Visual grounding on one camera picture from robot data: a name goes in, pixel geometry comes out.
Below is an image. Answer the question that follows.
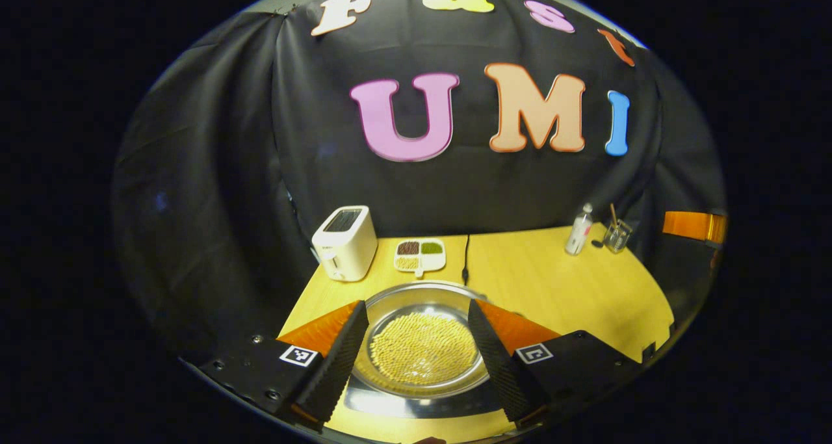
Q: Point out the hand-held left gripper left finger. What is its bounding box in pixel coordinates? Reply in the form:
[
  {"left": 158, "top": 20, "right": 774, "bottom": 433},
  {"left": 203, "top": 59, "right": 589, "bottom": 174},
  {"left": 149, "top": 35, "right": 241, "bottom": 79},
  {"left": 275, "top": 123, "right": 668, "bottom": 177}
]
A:
[{"left": 198, "top": 299, "right": 369, "bottom": 432}]

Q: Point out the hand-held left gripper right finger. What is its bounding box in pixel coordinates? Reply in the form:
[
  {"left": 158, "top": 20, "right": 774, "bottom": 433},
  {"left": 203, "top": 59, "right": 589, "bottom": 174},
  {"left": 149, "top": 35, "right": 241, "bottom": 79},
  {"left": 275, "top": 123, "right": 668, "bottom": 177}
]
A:
[{"left": 467, "top": 299, "right": 644, "bottom": 430}]

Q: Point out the steel pot with soybeans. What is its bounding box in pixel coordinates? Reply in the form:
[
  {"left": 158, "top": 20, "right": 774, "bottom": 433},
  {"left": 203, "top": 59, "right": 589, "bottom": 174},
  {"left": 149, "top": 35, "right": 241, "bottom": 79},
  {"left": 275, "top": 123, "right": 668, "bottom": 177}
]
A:
[{"left": 343, "top": 280, "right": 504, "bottom": 402}]

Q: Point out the black induction cooktop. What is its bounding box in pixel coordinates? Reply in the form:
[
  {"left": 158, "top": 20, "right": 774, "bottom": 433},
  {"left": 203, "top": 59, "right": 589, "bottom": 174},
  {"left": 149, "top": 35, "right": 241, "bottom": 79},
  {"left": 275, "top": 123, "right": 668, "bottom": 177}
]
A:
[{"left": 341, "top": 378, "right": 514, "bottom": 421}]

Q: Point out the glass cup with stick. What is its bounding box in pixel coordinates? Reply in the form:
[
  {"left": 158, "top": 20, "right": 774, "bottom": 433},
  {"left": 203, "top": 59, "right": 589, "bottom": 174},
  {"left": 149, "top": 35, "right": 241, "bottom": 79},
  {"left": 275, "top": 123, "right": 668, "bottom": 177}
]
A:
[{"left": 603, "top": 203, "right": 633, "bottom": 254}]

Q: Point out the white toaster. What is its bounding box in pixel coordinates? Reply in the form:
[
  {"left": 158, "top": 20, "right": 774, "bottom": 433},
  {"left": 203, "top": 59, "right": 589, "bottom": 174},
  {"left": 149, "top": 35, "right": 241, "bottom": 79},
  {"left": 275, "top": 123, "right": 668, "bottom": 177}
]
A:
[{"left": 311, "top": 205, "right": 379, "bottom": 283}]

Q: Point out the white plastic bottle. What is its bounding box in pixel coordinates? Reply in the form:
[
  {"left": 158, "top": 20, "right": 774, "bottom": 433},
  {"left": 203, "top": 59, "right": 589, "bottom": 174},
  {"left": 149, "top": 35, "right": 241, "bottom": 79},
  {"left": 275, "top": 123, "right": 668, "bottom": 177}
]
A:
[{"left": 564, "top": 203, "right": 594, "bottom": 257}]

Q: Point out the white divided dish of beans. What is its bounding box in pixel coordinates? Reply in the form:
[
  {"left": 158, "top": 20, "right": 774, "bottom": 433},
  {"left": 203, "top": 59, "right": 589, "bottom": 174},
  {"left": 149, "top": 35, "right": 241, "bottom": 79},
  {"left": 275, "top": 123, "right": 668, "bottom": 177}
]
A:
[{"left": 394, "top": 238, "right": 447, "bottom": 279}]

